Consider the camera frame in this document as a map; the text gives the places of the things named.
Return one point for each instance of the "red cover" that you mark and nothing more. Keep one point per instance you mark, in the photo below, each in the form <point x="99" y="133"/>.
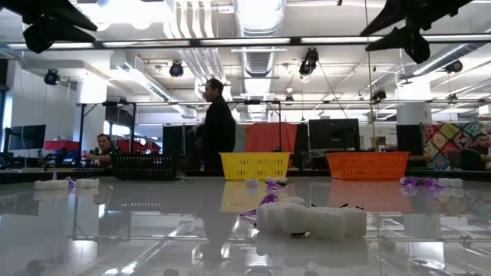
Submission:
<point x="147" y="145"/>
<point x="61" y="145"/>

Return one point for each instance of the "black overhead light bar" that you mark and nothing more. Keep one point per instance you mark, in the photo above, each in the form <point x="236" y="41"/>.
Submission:
<point x="195" y="42"/>

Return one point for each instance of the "black metal rig frame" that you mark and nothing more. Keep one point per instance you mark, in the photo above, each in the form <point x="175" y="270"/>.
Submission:
<point x="81" y="134"/>

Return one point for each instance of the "grey hanging cloth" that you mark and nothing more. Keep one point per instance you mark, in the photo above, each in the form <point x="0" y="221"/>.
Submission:
<point x="240" y="138"/>

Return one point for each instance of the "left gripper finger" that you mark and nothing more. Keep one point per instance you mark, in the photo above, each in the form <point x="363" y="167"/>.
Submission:
<point x="42" y="36"/>
<point x="46" y="11"/>

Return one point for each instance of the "black plastic spider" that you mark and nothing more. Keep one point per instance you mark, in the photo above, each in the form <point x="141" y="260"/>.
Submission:
<point x="283" y="181"/>

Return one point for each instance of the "black plastic basket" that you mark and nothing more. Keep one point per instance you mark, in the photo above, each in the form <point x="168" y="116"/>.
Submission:
<point x="144" y="166"/>

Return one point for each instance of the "white ceiling pipes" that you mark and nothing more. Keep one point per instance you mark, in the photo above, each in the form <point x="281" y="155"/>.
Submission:
<point x="195" y="23"/>

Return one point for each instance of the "yellow plastic basket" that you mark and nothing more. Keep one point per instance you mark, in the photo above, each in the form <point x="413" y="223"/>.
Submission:
<point x="255" y="165"/>

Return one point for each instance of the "colourful patchwork quilt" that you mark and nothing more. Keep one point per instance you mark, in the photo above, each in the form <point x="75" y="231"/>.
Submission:
<point x="445" y="145"/>

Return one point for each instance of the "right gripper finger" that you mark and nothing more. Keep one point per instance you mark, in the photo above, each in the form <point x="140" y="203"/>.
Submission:
<point x="416" y="46"/>
<point x="422" y="11"/>

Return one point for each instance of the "orange plastic basket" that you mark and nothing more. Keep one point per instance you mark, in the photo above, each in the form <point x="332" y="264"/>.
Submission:
<point x="368" y="165"/>

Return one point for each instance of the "orange hanging cloth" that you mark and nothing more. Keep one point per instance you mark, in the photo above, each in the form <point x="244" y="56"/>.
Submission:
<point x="270" y="137"/>

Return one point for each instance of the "person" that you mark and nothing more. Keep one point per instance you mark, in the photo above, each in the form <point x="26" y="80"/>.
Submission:
<point x="218" y="126"/>
<point x="482" y="143"/>
<point x="104" y="143"/>

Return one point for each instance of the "black partition panel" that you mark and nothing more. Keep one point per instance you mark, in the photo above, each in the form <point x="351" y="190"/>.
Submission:
<point x="176" y="143"/>

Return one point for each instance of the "black ceiling spotlight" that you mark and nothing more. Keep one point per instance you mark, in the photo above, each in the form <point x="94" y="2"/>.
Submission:
<point x="454" y="66"/>
<point x="51" y="77"/>
<point x="176" y="70"/>
<point x="379" y="96"/>
<point x="308" y="61"/>

